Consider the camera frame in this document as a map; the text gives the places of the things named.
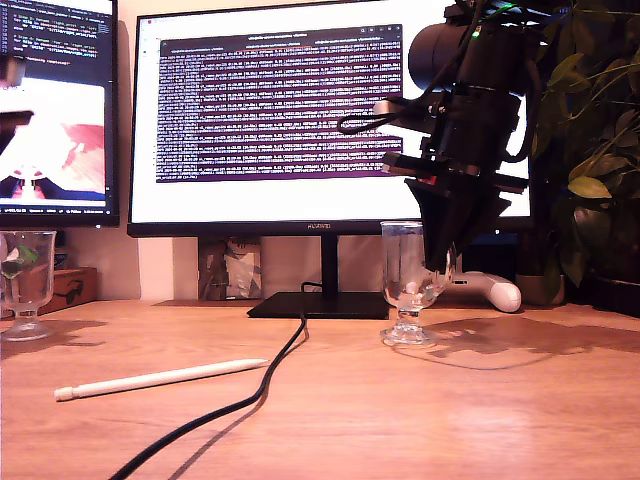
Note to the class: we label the black box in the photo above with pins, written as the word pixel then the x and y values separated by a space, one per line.
pixel 617 300

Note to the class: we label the cardboard box with sunglasses print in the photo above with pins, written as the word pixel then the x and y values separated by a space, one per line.
pixel 75 291

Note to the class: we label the black monitor showing code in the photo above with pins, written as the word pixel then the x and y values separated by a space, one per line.
pixel 75 50

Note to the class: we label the large black Huawei monitor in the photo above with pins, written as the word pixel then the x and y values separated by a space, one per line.
pixel 300 200

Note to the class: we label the white game controller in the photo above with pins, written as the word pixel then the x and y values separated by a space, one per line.
pixel 500 295

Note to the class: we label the beige plant pot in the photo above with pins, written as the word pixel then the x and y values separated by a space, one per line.
pixel 530 292

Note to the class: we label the white pen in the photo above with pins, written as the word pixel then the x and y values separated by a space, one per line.
pixel 160 379

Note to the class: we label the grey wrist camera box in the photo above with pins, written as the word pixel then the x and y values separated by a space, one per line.
pixel 392 108

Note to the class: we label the green leafy houseplant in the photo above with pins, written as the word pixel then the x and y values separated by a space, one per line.
pixel 590 165

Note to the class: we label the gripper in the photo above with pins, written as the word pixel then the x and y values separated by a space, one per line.
pixel 480 130

